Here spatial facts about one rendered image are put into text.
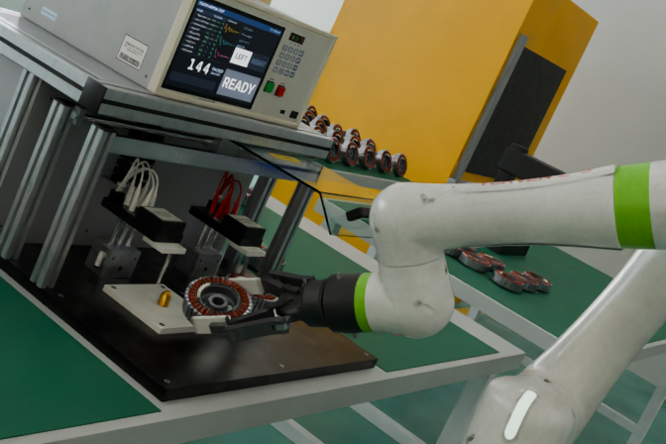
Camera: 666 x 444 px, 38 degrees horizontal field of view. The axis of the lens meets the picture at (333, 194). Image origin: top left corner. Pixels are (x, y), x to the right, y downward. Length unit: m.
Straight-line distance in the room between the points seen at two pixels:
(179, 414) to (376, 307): 0.33
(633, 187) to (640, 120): 5.59
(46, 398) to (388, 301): 0.50
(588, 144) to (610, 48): 0.68
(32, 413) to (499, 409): 0.61
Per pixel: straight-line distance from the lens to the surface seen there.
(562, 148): 7.01
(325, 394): 1.78
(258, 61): 1.82
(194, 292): 1.61
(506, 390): 1.36
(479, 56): 5.30
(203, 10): 1.67
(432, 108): 5.36
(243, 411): 1.58
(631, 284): 1.48
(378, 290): 1.45
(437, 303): 1.42
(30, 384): 1.38
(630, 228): 1.31
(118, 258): 1.77
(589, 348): 1.49
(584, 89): 7.03
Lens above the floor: 1.37
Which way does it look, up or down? 10 degrees down
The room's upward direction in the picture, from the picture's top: 25 degrees clockwise
